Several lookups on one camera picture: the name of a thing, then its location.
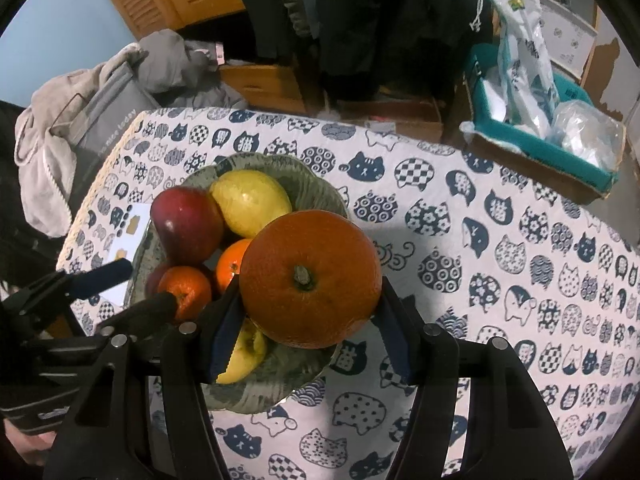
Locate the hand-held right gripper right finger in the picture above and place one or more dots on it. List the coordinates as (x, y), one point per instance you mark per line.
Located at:
(395, 335)

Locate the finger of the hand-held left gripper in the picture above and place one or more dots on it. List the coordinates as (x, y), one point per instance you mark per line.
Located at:
(102, 275)
(150, 307)

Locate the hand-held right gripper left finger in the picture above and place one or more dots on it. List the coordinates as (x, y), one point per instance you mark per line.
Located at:
(225, 330)

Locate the bright red apple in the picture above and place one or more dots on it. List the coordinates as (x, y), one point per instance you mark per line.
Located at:
(155, 280)

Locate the yellow mango with red blush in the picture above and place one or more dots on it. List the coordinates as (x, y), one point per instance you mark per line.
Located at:
(245, 352)

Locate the small tangerine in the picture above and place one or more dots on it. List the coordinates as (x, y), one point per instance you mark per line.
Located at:
(187, 287)

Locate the medium orange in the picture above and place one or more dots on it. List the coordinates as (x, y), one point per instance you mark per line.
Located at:
(231, 265)

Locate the dark red apple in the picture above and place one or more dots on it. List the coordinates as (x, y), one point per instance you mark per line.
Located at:
(187, 225)

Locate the large orange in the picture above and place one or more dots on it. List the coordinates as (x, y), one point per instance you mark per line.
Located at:
(310, 260)

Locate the yellow-green mango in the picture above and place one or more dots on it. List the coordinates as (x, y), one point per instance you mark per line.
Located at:
(250, 200)

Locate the person's left hand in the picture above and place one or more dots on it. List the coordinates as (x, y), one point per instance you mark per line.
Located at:
(27, 442)

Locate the white phone with stickers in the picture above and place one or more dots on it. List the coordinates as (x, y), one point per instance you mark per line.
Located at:
(125, 240)

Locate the cat-print tablecloth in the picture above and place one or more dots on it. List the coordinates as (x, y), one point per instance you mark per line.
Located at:
(500, 260)

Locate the grey laundry bag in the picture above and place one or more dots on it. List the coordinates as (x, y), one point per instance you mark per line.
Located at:
(110, 115)

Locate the cardboard box under teal box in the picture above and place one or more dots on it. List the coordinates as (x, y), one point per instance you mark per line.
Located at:
(525, 170)

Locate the flat cardboard box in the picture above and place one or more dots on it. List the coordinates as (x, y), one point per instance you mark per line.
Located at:
(390, 115)

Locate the grey clothes pile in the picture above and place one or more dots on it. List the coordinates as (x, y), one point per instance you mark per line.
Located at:
(170, 60)

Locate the wooden drawer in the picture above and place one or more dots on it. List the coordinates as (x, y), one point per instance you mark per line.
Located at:
(265, 85)

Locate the clear plastic bag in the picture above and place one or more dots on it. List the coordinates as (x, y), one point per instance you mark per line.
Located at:
(585, 130)

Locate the white rice bag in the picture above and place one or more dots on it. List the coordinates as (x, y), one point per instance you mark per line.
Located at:
(525, 60)

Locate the black hanging jacket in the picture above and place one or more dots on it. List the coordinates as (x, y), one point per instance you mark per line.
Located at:
(375, 20)

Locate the white patterned crate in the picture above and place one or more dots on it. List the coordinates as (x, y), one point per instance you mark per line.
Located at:
(570, 35)

